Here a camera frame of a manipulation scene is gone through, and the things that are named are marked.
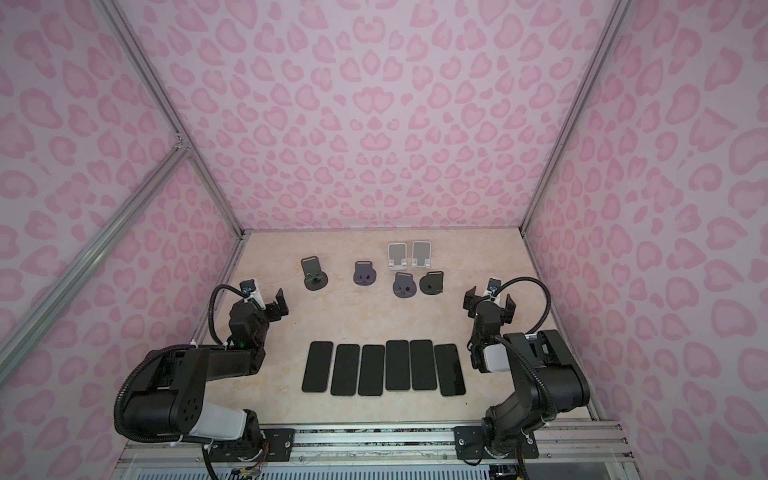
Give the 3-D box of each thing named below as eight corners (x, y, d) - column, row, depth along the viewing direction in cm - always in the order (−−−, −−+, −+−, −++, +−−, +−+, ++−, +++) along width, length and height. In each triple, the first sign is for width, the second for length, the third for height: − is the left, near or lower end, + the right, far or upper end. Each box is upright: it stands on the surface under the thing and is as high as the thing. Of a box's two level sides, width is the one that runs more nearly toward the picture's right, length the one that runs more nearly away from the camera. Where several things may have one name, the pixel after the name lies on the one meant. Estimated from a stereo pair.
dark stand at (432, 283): (420, 295, 104) (421, 278, 96) (419, 288, 105) (421, 271, 97) (441, 295, 103) (444, 277, 96) (440, 288, 105) (443, 271, 97)
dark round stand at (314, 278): (306, 290, 105) (298, 271, 97) (310, 275, 109) (302, 256, 101) (325, 290, 105) (319, 271, 97) (328, 275, 109) (322, 256, 101)
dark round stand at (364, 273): (356, 285, 106) (353, 270, 99) (357, 272, 109) (355, 257, 103) (376, 285, 106) (374, 270, 99) (376, 272, 109) (375, 257, 103)
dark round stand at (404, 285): (397, 301, 102) (397, 287, 95) (391, 287, 106) (391, 273, 99) (414, 296, 103) (415, 282, 97) (408, 282, 107) (408, 268, 100)
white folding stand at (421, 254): (412, 271, 110) (413, 260, 106) (411, 251, 117) (412, 240, 112) (430, 271, 110) (432, 260, 106) (428, 251, 117) (430, 240, 112)
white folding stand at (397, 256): (388, 270, 110) (388, 255, 103) (389, 257, 114) (388, 242, 107) (406, 270, 110) (407, 255, 103) (406, 257, 113) (406, 242, 107)
